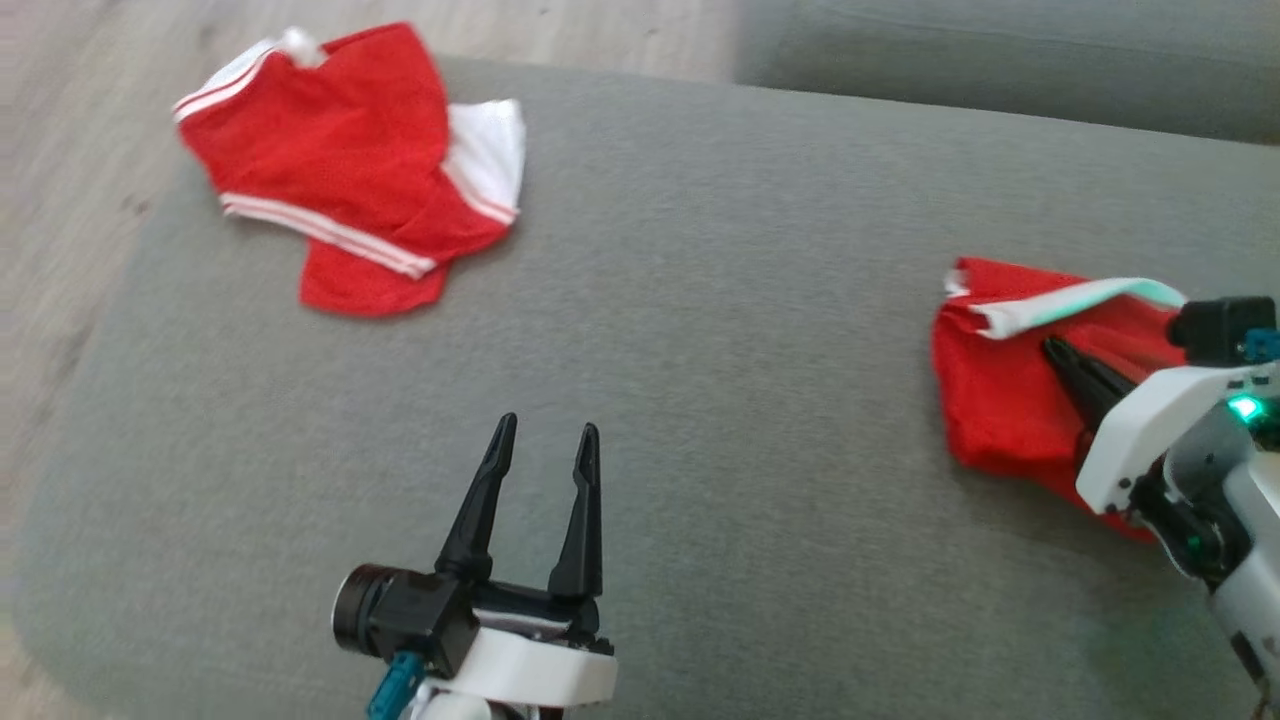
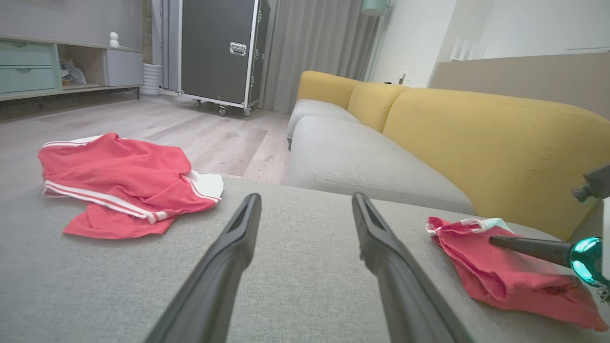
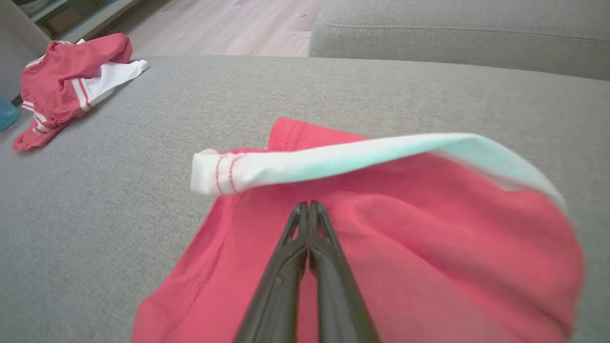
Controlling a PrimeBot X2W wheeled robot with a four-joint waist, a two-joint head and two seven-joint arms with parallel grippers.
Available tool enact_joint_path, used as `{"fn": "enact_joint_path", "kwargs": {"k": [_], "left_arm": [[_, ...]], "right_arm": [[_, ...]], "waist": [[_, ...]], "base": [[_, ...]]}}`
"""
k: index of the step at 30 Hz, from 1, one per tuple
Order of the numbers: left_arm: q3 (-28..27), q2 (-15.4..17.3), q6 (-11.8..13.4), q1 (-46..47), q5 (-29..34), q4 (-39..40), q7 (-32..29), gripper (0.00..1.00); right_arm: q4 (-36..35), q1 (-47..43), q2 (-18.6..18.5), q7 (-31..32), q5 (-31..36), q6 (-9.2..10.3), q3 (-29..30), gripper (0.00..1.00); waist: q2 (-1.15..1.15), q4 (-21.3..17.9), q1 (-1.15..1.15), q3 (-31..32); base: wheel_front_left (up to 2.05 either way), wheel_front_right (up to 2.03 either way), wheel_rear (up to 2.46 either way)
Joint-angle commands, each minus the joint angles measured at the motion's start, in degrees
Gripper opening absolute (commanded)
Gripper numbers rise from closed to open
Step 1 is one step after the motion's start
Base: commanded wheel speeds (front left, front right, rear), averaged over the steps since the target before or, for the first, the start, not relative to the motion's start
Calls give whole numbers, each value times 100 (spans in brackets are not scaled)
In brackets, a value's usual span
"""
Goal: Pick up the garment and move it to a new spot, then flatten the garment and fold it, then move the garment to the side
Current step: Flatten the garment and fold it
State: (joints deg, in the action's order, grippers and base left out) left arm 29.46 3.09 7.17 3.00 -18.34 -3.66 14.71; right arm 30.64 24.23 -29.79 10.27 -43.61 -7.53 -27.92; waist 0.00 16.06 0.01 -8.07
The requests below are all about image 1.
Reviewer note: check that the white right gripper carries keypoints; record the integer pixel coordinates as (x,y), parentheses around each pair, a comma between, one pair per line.
(1140,430)

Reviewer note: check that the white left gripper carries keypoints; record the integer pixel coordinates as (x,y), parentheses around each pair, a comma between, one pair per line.
(530,670)

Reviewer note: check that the red shorts with white band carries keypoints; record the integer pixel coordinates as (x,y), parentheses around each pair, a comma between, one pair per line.
(1000,400)

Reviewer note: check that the red jersey with number 23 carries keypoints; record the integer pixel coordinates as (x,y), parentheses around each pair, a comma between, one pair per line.
(340,160)

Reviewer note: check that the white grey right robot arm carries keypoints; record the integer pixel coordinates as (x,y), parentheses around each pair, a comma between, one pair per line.
(1250,560)

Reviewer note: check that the large grey sofa seat cushion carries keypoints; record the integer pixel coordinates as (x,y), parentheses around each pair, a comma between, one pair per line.
(700,450)

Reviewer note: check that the small grey sofa cushion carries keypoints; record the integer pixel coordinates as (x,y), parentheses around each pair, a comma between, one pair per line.
(1000,60)

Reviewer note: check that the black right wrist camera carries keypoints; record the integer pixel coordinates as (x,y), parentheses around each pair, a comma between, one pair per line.
(1215,328)

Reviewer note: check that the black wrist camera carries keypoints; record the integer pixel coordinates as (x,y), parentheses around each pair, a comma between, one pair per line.
(410,615)
(1215,328)

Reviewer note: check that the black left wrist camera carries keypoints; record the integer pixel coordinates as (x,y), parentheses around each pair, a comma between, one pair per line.
(410,615)

